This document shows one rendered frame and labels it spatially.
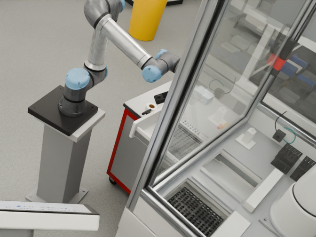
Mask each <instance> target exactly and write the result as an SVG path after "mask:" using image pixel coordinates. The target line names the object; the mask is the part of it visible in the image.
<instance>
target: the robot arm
mask: <svg viewBox="0 0 316 237"><path fill-rule="evenodd" d="M124 8H125V1H124V0H86V1H85V4H84V14H85V17H86V19H87V21H88V22H89V24H90V25H91V26H92V27H93V28H94V31H93V36H92V41H91V46H90V50H89V55H88V57H87V58H86V59H85V61H84V66H83V68H78V69H77V68H73V69H71V70H69V71H68V73H67V75H66V78H65V85H64V92H63V96H62V97H61V99H60V100H59V104H58V108H59V110H60V112H61V113H63V114H64V115H66V116H70V117H79V116H81V115H83V114H84V113H85V112H86V109H87V103H86V99H85V97H86V93H87V91H88V90H90V89H91V88H93V87H94V86H96V85H97V84H99V83H101V82H102V81H104V79H105V78H106V77H107V75H108V69H107V66H106V63H105V61H104V60H105V56H106V51H107V47H108V43H109V40H110V41H111V42H112V43H113V44H114V45H115V46H116V47H118V48H119V49H120V50H121V51H122V52H123V53H124V54H125V55H126V56H127V57H128V58H129V59H130V60H131V61H133V62H134V63H135V64H136V65H137V66H138V67H139V68H140V69H141V70H142V76H143V78H144V79H145V80H146V81H147V82H149V83H153V82H155V81H157V80H159V79H160V78H161V77H162V76H163V75H165V74H166V73H167V72H168V71H171V72H173V73H175V72H176V69H177V67H178V64H179V61H180V59H181V58H180V57H178V56H176V55H174V54H173V53H171V52H170V51H167V50H165V49H161V50H159V52H158V53H157V55H156V57H155V58H153V57H152V56H151V55H150V54H149V53H148V52H147V51H146V50H145V49H144V48H143V47H142V46H141V45H139V44H138V43H137V42H136V41H135V40H134V39H133V38H132V37H131V36H130V35H129V34H128V33H127V32H126V31H124V30H123V29H122V28H121V27H120V26H119V25H118V24H117V23H116V22H117V19H118V15H119V13H121V12H122V11H123V10H124ZM167 93H168V91H166V92H163V93H160V94H158V95H155V96H154V99H155V102H156V104H157V105H158V104H161V103H164V102H165V99H166V96H167Z"/></svg>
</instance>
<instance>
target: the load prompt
mask: <svg viewBox="0 0 316 237"><path fill-rule="evenodd" d="M0 208H3V209H24V210H47V211H68V212H74V210H67V209H46V208H24V207H3V206H0Z"/></svg>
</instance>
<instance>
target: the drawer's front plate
mask: <svg viewBox="0 0 316 237"><path fill-rule="evenodd" d="M161 110H162V107H160V108H159V109H157V110H155V111H153V112H151V113H149V114H147V115H145V116H143V117H142V118H140V119H138V120H136V121H134V122H133V125H132V128H131V132H130V135H129V137H130V138H133V137H135V135H134V134H135V131H136V129H137V127H140V128H141V129H142V130H144V129H146V128H148V127H150V126H151V125H153V124H155V123H157V120H158V118H159V115H160V113H161Z"/></svg>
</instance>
